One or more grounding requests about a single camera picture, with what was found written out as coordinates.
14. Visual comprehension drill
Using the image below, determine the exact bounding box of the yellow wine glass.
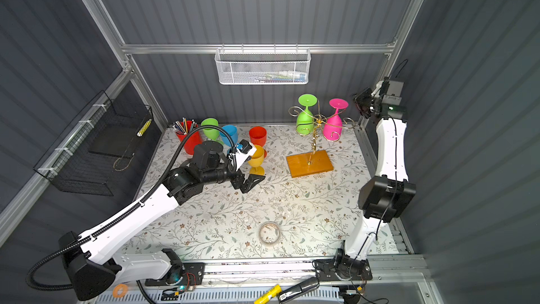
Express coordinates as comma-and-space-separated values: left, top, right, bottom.
247, 145, 265, 176

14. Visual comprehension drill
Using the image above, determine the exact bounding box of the green wine glass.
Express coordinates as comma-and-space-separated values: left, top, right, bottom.
296, 94, 317, 136
201, 118, 220, 141

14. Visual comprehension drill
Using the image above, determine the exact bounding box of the pink wine glass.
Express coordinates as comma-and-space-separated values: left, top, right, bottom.
323, 98, 349, 142

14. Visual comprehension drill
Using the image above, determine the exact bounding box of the gold rack with orange base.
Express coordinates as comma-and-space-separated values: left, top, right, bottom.
286, 105, 357, 177

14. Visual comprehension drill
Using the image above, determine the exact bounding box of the blue wine glass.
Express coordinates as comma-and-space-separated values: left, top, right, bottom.
220, 125, 239, 147

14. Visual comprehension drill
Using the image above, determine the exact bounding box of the red wine glass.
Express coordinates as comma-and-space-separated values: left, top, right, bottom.
249, 126, 267, 147

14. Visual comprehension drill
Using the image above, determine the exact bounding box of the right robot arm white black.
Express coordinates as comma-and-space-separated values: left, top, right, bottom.
334, 77, 416, 281

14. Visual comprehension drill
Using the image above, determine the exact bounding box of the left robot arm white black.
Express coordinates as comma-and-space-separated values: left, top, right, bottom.
25, 125, 264, 301

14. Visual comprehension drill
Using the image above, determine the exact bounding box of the red pencil cup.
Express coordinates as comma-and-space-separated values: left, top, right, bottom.
173, 118, 202, 156

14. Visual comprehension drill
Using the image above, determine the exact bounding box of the clear tape roll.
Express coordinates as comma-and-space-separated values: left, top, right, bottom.
258, 222, 281, 246

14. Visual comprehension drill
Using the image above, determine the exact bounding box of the floral table mat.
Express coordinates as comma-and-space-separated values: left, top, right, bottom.
122, 125, 370, 260

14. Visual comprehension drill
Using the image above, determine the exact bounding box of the yellow marker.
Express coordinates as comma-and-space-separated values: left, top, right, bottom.
254, 285, 282, 304

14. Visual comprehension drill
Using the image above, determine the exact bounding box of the black handheld device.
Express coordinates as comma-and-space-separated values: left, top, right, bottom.
277, 277, 320, 303

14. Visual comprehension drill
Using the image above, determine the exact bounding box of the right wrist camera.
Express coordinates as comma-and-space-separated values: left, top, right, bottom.
375, 77, 404, 97

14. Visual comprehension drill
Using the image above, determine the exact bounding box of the white wire mesh basket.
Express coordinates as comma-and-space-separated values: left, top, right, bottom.
215, 50, 312, 85

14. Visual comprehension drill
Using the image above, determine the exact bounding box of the black wire basket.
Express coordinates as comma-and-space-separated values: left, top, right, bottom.
34, 95, 153, 196

